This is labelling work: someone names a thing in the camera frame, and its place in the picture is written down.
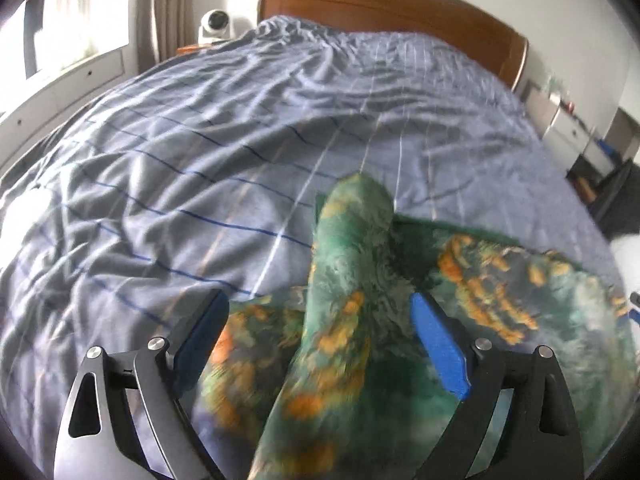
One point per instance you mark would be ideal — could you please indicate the green printed fleece jacket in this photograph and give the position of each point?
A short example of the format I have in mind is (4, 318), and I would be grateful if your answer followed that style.
(350, 270)

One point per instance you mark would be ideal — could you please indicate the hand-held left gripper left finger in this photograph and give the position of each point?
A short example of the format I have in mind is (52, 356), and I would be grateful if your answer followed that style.
(205, 330)

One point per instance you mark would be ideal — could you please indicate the white window seat cabinet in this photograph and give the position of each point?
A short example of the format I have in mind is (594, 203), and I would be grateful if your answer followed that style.
(60, 95)

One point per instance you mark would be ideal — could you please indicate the blue plaid blanket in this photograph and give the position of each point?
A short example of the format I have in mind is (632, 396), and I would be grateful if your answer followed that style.
(200, 160)

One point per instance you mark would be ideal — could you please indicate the beige curtain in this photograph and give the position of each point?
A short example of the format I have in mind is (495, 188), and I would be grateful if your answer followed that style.
(160, 10)

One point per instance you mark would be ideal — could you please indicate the white round camera device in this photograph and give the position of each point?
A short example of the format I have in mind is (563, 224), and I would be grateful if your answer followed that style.
(215, 25)

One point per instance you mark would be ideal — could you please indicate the wooden nightstand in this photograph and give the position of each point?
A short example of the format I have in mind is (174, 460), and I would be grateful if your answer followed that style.
(190, 49)

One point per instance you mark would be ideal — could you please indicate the window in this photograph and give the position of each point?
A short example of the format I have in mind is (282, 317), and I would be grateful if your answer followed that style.
(60, 10)

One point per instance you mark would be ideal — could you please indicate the black chair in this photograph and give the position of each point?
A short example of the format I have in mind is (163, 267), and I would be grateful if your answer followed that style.
(612, 195)

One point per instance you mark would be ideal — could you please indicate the wooden headboard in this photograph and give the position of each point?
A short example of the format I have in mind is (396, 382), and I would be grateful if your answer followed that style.
(375, 5)

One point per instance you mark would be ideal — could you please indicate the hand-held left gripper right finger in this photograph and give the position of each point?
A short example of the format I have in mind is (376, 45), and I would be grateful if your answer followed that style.
(440, 350)

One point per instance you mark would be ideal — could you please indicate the white bedside cabinet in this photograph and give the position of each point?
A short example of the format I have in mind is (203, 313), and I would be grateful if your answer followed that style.
(570, 132)

